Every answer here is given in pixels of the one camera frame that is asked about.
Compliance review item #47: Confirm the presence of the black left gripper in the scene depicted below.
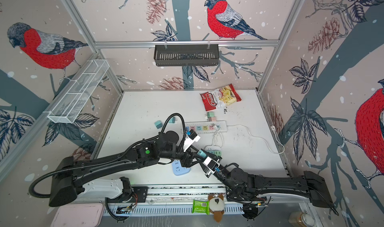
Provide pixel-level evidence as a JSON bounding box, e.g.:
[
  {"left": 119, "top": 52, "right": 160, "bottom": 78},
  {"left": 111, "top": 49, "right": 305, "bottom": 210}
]
[{"left": 159, "top": 145, "right": 206, "bottom": 167}]

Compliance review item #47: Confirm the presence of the light green usb charger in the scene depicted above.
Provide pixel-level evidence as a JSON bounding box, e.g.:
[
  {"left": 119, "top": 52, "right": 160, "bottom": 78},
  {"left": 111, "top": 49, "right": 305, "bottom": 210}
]
[{"left": 214, "top": 150, "right": 222, "bottom": 156}]

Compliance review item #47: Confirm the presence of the white long power strip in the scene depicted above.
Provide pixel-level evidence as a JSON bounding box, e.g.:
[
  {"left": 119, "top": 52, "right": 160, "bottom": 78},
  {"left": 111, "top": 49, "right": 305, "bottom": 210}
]
[{"left": 185, "top": 121, "right": 228, "bottom": 134}]

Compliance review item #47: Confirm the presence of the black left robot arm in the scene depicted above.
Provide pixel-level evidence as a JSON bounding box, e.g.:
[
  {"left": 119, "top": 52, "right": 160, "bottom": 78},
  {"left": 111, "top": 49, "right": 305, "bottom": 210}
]
[{"left": 29, "top": 121, "right": 199, "bottom": 207}]

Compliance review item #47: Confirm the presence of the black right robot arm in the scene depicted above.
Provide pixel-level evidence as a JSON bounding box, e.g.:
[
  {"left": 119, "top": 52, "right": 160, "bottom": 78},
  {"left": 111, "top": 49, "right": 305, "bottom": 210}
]
[{"left": 213, "top": 166, "right": 334, "bottom": 209}]

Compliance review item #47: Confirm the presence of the blue square power socket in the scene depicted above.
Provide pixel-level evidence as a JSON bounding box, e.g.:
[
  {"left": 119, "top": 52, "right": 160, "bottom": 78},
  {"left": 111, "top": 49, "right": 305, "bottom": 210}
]
[{"left": 172, "top": 160, "right": 191, "bottom": 176}]

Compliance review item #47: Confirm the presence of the white square power socket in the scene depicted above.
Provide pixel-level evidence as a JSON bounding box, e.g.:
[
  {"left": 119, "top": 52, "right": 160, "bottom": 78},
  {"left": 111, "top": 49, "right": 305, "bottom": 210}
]
[{"left": 205, "top": 145, "right": 222, "bottom": 151}]

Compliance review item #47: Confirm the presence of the brown plush toy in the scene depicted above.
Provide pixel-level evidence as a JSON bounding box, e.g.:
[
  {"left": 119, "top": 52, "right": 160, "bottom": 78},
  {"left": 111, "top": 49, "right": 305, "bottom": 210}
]
[{"left": 208, "top": 194, "right": 225, "bottom": 223}]

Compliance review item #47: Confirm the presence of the green wet wipes pack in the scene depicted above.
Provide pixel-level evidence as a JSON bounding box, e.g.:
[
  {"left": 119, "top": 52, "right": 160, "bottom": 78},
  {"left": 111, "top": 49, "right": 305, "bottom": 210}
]
[{"left": 192, "top": 200, "right": 210, "bottom": 215}]

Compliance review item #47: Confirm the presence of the red cassava chips bag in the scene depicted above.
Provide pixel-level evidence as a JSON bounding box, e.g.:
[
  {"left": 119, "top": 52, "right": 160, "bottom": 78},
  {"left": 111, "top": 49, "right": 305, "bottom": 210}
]
[{"left": 200, "top": 84, "right": 242, "bottom": 111}]

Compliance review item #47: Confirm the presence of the glass jar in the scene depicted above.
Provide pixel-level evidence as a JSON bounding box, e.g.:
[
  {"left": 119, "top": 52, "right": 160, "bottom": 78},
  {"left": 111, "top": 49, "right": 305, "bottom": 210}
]
[{"left": 289, "top": 212, "right": 316, "bottom": 227}]

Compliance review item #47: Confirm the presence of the pink tray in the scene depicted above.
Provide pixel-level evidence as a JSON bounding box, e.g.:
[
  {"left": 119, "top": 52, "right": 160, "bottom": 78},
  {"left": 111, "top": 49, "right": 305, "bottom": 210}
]
[{"left": 51, "top": 203, "right": 105, "bottom": 227}]

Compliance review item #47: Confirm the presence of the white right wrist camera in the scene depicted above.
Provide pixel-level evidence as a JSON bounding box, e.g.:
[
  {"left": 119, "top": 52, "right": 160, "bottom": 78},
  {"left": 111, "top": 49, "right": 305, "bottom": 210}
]
[{"left": 203, "top": 156, "right": 220, "bottom": 178}]

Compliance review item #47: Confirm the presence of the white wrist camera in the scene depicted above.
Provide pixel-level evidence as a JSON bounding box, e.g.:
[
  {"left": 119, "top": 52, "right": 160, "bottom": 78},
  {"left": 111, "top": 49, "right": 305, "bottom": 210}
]
[
  {"left": 183, "top": 129, "right": 201, "bottom": 152},
  {"left": 203, "top": 156, "right": 220, "bottom": 178}
]

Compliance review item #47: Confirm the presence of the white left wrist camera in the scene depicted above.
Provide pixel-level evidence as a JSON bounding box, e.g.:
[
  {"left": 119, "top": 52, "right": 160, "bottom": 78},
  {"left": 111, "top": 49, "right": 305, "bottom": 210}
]
[{"left": 183, "top": 129, "right": 201, "bottom": 152}]

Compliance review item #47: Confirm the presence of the white bundled socket cable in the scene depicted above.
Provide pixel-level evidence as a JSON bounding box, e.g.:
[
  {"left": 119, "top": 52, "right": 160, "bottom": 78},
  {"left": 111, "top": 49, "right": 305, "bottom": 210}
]
[{"left": 211, "top": 126, "right": 225, "bottom": 148}]

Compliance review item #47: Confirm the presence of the white power strip cable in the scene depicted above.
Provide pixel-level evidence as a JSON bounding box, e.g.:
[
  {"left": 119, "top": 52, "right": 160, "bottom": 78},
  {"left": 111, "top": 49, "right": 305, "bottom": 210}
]
[{"left": 226, "top": 124, "right": 285, "bottom": 154}]

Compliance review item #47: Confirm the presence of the black hanging wire basket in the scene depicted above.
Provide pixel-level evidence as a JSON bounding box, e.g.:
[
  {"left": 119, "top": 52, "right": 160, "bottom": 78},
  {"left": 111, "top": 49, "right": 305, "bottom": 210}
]
[{"left": 154, "top": 44, "right": 220, "bottom": 67}]

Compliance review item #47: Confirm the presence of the white wire mesh shelf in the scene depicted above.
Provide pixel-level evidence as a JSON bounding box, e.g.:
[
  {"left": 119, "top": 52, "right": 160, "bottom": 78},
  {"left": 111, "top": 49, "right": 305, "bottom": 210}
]
[{"left": 48, "top": 59, "right": 110, "bottom": 123}]

